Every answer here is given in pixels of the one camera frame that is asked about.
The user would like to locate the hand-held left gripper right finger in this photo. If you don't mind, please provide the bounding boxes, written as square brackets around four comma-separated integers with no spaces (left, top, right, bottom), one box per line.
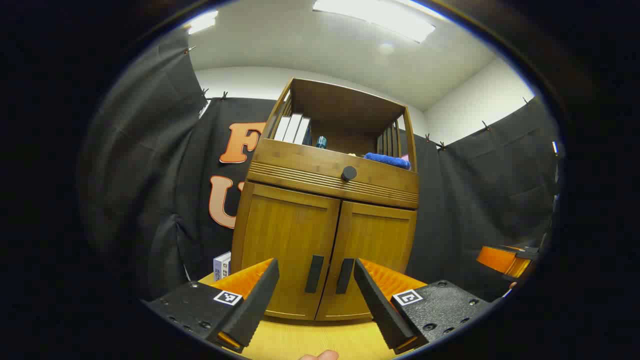
[353,258,493,356]

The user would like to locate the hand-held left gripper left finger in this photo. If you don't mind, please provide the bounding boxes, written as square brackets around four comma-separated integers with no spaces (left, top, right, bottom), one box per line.
[142,258,281,354]

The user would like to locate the black door handle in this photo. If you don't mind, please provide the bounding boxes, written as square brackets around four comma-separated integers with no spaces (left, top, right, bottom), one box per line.
[335,258,355,295]
[305,255,325,294]

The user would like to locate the wooden cabinet door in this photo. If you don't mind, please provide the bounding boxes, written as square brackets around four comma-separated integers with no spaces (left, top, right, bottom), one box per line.
[232,181,342,321]
[316,200,418,321]

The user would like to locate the wooden double-door shoe cabinet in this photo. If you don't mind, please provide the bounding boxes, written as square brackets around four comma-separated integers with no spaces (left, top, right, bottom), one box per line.
[231,77,421,322]

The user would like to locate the wooden cabinet drawer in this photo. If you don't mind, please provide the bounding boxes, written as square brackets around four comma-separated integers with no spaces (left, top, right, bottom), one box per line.
[246,138,420,210]

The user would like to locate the small white box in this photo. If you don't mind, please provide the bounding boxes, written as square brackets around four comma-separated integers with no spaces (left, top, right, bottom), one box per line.
[213,251,232,282]

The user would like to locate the black backdrop cloth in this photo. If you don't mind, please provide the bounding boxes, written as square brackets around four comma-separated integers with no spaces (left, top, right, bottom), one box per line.
[80,30,563,303]

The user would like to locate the blue towel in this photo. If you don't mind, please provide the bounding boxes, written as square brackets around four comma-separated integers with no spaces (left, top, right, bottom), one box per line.
[363,152,412,171]

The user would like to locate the long ceiling light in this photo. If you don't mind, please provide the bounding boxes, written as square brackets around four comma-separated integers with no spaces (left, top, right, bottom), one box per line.
[312,0,437,44]

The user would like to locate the small ceiling light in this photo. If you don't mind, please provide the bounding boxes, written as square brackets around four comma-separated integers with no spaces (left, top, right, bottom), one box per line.
[187,10,219,36]

